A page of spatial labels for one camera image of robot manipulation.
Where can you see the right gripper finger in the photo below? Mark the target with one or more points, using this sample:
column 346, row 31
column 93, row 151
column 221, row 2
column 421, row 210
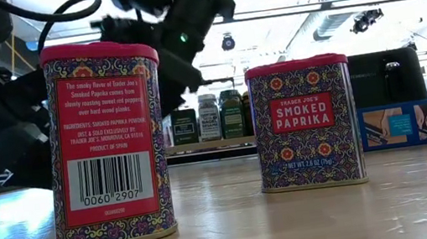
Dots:
column 175, row 78

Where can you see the black pepper spice tin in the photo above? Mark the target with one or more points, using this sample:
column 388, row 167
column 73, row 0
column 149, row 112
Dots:
column 185, row 128

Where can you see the white-lidded seasoning jar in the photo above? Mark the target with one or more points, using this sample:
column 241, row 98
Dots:
column 209, row 120

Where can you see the green-lidded spice jar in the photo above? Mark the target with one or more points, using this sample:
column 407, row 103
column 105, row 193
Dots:
column 232, row 116

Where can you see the red-lidded paprika spice tin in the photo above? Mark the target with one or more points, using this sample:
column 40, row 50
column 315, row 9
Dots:
column 308, row 143
column 106, row 152

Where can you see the black ceiling track bar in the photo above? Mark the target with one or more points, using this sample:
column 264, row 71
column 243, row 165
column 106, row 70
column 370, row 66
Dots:
column 348, row 2

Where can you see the black ceiling-mounted device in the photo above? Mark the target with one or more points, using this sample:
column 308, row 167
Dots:
column 366, row 20

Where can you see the blue plastic wrap box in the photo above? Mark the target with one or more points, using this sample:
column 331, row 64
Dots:
column 409, row 124

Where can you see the round black hanging camera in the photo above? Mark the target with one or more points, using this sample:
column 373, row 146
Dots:
column 228, row 42

